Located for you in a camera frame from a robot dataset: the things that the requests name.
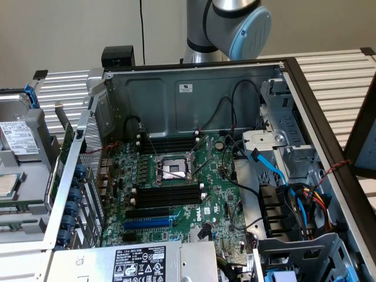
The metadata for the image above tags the silver power supply with label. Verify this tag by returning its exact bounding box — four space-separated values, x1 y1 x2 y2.
51 239 220 282

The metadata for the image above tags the thin black wall cable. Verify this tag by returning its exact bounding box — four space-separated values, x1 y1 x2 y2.
139 0 147 65

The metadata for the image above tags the yellow red black wire bundle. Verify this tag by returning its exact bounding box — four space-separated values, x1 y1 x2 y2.
296 182 336 236

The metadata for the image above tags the blue SATA wire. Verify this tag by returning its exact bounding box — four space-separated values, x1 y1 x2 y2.
249 148 314 236

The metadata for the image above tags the red black twisted wire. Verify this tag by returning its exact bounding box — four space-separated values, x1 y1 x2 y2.
80 140 121 157
318 159 352 189

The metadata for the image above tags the long black expansion slot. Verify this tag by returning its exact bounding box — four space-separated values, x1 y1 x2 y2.
125 206 171 220

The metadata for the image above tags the black fan shroud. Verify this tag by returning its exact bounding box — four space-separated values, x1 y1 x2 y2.
257 182 297 239

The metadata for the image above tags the grey parts rack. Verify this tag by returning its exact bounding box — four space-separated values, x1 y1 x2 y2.
0 88 61 250

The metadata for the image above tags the grey drive cage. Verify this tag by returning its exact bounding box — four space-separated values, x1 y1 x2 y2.
254 231 355 282

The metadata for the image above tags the dark case side panel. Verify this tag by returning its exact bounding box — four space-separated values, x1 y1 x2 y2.
342 83 376 179

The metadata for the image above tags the silver socket cover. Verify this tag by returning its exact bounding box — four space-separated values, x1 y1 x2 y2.
187 134 213 177

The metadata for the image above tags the blue expansion slot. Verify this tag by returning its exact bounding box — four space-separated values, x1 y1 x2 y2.
123 217 173 231

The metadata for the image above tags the thick black cable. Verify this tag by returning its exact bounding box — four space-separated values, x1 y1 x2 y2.
221 134 261 195

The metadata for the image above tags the silver metal bracket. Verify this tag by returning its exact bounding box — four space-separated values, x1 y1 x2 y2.
242 130 294 161

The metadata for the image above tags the open grey PC case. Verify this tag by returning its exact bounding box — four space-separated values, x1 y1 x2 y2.
42 57 376 282

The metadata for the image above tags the thin black looped wire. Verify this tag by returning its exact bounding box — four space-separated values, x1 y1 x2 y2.
230 79 264 133
210 96 236 133

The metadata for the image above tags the silver CPU green edge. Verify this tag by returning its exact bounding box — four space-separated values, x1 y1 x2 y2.
0 172 26 198

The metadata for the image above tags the CPU socket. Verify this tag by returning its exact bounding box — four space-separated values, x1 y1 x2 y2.
151 154 197 186

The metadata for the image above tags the green graphics card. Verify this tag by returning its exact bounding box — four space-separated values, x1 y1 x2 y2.
48 100 76 205

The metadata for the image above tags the short black wire with plug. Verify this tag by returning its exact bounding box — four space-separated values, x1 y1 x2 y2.
124 115 145 139

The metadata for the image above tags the black box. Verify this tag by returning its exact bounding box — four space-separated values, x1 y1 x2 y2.
101 45 136 68

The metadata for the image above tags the green motherboard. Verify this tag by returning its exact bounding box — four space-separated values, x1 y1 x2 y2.
101 133 254 265

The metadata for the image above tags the silver hard disk white label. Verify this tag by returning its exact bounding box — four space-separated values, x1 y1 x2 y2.
0 92 42 163

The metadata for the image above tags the thin metal locking lever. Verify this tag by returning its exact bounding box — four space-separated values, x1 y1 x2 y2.
190 158 218 179
146 135 163 160

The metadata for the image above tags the silver disk bay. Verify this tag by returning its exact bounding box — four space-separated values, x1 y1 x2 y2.
258 78 321 189

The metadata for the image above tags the small silver heat sink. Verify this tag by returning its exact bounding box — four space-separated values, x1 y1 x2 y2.
189 226 214 243

